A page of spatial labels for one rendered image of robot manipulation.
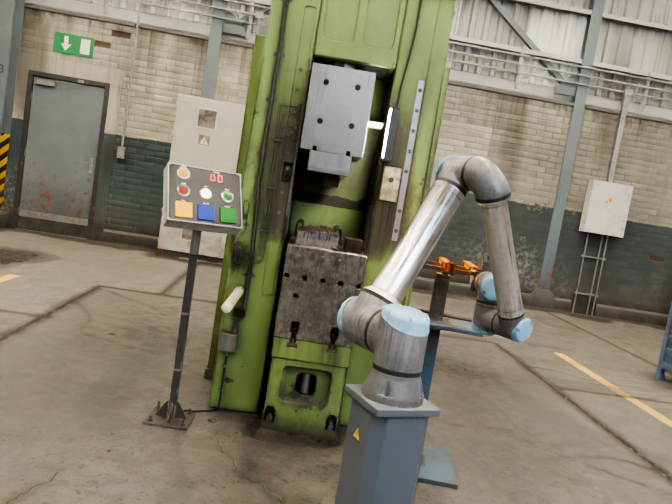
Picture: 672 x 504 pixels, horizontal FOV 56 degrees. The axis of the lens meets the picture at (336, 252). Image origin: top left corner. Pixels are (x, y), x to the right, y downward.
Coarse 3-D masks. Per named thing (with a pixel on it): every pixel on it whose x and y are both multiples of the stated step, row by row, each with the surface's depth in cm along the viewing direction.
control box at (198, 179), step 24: (168, 168) 277; (192, 168) 282; (168, 192) 273; (192, 192) 278; (216, 192) 284; (240, 192) 290; (168, 216) 269; (192, 216) 274; (216, 216) 279; (240, 216) 285
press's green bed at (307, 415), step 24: (288, 360) 301; (312, 360) 300; (336, 360) 301; (288, 384) 306; (312, 384) 315; (336, 384) 302; (264, 408) 303; (288, 408) 303; (312, 408) 303; (336, 408) 303; (288, 432) 303; (312, 432) 304
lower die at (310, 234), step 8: (304, 232) 300; (312, 232) 300; (328, 232) 300; (336, 232) 311; (296, 240) 300; (304, 240) 300; (312, 240) 300; (320, 240) 300; (328, 240) 300; (336, 240) 301; (328, 248) 301
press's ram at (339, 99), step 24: (312, 72) 292; (336, 72) 293; (360, 72) 293; (312, 96) 294; (336, 96) 294; (360, 96) 294; (312, 120) 295; (336, 120) 295; (360, 120) 295; (312, 144) 296; (336, 144) 296; (360, 144) 296
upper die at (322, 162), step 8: (312, 152) 296; (320, 152) 296; (312, 160) 296; (320, 160) 297; (328, 160) 297; (336, 160) 297; (344, 160) 297; (312, 168) 297; (320, 168) 297; (328, 168) 297; (336, 168) 297; (344, 168) 297; (344, 176) 307
